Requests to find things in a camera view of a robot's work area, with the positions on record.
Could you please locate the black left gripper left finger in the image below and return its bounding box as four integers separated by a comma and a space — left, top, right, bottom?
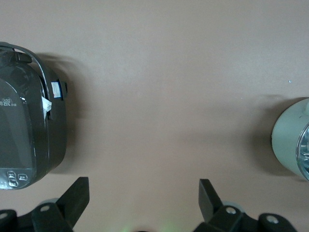
31, 176, 90, 232

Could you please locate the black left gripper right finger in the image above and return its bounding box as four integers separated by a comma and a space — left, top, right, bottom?
195, 178, 243, 232

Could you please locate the pale green steel-lined pot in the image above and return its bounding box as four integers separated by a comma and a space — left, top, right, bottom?
271, 97, 309, 182

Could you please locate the dark grey rice cooker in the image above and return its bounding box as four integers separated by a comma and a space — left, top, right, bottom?
0, 41, 69, 191

